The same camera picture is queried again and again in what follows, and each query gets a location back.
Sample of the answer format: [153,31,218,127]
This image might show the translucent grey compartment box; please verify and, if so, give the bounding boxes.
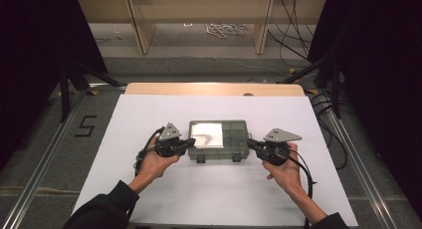
[187,119,253,164]

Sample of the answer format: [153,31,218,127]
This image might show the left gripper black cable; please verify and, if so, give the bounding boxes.
[133,126,165,177]

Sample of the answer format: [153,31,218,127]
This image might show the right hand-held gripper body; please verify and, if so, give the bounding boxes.
[257,127,303,167]

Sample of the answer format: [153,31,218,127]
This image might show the light wooden desk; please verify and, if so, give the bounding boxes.
[75,0,327,56]

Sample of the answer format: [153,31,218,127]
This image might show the pile of white rope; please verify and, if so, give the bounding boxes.
[204,22,249,40]

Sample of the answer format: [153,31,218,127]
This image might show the hanging black cables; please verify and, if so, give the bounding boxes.
[267,0,319,63]

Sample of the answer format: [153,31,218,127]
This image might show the black metal stand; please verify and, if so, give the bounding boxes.
[277,53,342,119]
[59,58,120,123]

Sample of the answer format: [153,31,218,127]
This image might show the person's left hand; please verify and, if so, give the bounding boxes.
[135,135,182,187]

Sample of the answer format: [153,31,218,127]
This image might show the person's right hand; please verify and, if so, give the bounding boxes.
[262,141,308,198]

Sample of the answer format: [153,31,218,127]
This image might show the white floor cable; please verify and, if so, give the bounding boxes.
[150,36,293,78]

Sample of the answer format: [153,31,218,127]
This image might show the short aluminium floor rail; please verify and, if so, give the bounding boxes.
[87,83,128,92]

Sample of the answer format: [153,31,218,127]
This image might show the black curtain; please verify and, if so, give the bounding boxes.
[307,0,422,217]
[0,0,110,163]

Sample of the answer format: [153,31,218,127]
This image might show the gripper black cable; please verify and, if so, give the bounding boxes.
[278,148,317,229]
[133,126,165,177]

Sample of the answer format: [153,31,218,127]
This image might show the long aluminium floor rail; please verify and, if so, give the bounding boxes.
[0,89,89,229]
[326,103,397,229]

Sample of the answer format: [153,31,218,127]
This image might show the white table cover sheet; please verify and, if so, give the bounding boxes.
[71,94,359,227]

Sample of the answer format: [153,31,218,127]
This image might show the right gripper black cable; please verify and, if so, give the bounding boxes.
[278,148,317,229]

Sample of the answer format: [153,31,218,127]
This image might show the black floor cable bundle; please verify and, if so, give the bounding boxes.
[310,89,349,172]

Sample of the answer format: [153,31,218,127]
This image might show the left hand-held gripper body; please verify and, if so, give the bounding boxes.
[153,122,187,158]

